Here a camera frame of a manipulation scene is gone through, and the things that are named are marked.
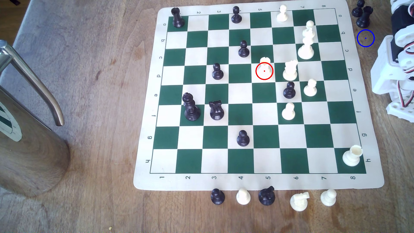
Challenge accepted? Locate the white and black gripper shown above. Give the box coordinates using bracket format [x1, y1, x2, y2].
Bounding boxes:
[390, 0, 414, 37]

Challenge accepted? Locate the white lattice robot base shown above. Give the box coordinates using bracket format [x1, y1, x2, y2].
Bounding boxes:
[386, 97, 414, 123]

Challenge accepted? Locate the black chess rook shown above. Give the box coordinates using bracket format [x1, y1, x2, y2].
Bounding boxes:
[170, 7, 185, 28]
[356, 6, 374, 29]
[209, 100, 225, 121]

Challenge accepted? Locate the black chess pawn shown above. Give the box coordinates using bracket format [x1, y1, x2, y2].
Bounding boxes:
[283, 81, 296, 99]
[236, 130, 250, 147]
[238, 40, 250, 58]
[231, 6, 243, 24]
[212, 63, 224, 80]
[351, 0, 365, 18]
[210, 188, 226, 205]

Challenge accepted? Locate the white chess king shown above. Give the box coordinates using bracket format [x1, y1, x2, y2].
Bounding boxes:
[297, 27, 315, 60]

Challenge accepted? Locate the white chess knight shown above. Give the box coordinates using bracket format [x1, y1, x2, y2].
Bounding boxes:
[290, 192, 310, 212]
[282, 59, 299, 82]

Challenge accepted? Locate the white chess rook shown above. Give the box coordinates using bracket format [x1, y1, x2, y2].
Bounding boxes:
[342, 145, 363, 167]

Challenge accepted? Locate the green and white chess mat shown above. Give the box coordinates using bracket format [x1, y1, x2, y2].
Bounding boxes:
[133, 0, 385, 191]

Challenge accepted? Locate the black chess knight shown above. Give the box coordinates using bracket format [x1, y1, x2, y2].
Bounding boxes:
[258, 186, 276, 206]

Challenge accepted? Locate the red and black servo cable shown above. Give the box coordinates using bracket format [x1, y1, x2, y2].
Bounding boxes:
[403, 45, 414, 75]
[397, 79, 414, 108]

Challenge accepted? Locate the stainless steel jug with handle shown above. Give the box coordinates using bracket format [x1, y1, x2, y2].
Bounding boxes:
[0, 39, 71, 198]

